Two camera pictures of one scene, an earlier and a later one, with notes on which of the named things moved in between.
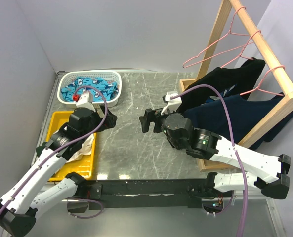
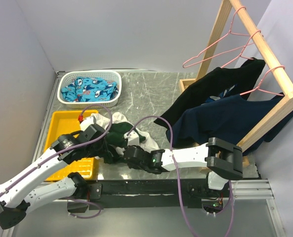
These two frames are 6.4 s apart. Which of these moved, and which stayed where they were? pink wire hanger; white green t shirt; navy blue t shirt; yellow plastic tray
Moved: white green t shirt
Stayed: navy blue t shirt; yellow plastic tray; pink wire hanger
